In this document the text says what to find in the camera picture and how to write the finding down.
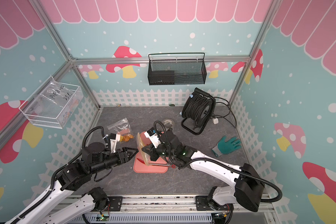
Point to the black box in basket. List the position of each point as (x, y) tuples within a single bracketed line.
[(161, 77)]

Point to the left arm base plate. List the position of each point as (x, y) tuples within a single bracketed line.
[(113, 203)]

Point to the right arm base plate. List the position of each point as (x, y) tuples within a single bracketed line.
[(203, 203)]

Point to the clear resealable bag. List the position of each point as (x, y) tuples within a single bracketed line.
[(143, 141)]

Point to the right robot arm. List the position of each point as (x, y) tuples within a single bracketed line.
[(244, 185)]

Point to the green rubber glove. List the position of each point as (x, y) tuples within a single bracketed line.
[(225, 146)]

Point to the clear tape roll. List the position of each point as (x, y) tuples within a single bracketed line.
[(168, 123)]

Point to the pink tray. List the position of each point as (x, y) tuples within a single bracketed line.
[(142, 168)]

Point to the red kitchen tongs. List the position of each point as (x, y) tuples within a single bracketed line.
[(156, 164)]

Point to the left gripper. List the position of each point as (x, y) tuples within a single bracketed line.
[(127, 157)]

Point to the black cable reel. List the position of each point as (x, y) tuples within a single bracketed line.
[(199, 107)]

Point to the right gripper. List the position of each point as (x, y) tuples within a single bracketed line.
[(153, 146)]

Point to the black mesh wall basket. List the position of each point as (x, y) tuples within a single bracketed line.
[(189, 68)]

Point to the white power plug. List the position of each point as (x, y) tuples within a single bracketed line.
[(215, 121)]

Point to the white wire wall basket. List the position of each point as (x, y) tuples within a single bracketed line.
[(52, 104)]

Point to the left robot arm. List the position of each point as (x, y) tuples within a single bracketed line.
[(64, 181)]

